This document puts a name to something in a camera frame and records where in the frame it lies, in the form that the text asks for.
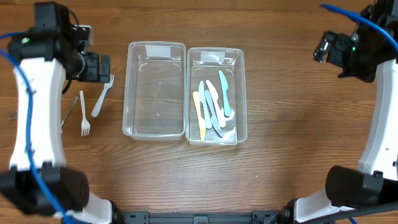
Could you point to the left clear plastic container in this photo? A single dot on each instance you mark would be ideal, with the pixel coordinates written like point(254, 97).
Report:
point(154, 95)

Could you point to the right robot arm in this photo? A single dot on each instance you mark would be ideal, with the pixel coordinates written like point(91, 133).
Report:
point(371, 187)

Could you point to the thin white plastic fork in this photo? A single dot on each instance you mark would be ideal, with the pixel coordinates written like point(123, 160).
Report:
point(85, 125)

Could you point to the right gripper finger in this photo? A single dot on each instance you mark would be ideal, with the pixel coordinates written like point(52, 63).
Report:
point(319, 56)
point(326, 40)

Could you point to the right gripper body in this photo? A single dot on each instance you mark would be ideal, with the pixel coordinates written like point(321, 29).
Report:
point(337, 45)

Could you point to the clear plastic container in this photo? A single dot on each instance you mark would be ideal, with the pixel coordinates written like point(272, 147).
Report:
point(203, 63)
point(154, 95)

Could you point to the thick white plastic fork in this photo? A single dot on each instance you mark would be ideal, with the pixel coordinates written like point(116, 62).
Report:
point(99, 103)

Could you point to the right clear plastic container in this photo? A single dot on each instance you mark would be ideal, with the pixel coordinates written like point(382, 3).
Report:
point(203, 63)

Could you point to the light blue plastic knife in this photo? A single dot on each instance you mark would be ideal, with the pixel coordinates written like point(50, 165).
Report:
point(201, 91)

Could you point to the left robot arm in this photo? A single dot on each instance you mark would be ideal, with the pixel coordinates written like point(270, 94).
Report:
point(46, 59)

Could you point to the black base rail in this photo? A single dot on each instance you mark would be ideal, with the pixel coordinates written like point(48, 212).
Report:
point(256, 216)

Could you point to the silver metal fork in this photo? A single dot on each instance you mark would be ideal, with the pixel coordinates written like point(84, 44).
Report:
point(13, 115)
point(72, 104)

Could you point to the pale blue plastic knife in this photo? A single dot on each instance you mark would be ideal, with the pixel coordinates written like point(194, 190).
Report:
point(224, 87)

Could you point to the cream plastic knife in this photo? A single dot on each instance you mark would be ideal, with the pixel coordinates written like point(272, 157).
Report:
point(201, 121)

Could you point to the white plastic knife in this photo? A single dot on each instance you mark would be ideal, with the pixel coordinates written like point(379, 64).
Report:
point(213, 118)

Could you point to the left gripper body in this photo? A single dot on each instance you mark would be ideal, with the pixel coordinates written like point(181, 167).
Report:
point(94, 68)

